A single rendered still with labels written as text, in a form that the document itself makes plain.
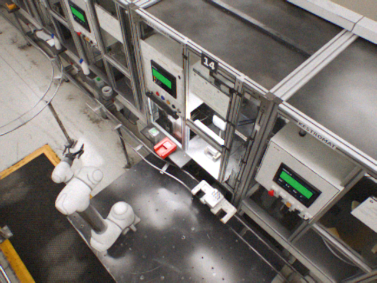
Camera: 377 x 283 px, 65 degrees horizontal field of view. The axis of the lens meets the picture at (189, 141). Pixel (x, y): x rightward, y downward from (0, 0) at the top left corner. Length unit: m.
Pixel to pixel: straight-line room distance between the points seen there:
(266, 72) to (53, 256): 2.68
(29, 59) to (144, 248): 3.75
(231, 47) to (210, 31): 0.19
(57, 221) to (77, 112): 1.52
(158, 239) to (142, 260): 0.20
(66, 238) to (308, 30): 2.87
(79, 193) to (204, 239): 1.12
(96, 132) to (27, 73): 1.64
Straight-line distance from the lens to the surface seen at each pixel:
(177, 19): 1.99
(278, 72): 1.68
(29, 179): 3.90
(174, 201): 2.63
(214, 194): 2.36
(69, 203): 1.85
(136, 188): 2.71
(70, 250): 3.38
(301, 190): 1.75
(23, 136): 4.32
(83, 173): 1.90
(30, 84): 4.96
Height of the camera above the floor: 3.09
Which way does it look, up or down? 55 degrees down
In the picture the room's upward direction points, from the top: 1 degrees clockwise
